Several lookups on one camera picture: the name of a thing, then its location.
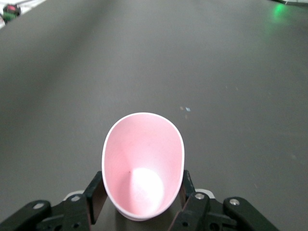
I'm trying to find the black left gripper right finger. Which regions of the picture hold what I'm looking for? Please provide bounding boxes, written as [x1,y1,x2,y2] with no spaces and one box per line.
[168,169,217,231]

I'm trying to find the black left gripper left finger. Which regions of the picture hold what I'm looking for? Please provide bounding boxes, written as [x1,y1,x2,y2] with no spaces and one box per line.
[51,170,108,231]

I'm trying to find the pink paper cup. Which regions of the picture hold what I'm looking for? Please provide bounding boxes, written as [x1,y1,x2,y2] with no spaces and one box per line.
[101,112,185,221]

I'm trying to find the red and green small device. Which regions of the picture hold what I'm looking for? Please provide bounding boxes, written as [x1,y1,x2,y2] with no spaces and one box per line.
[0,3,22,25]

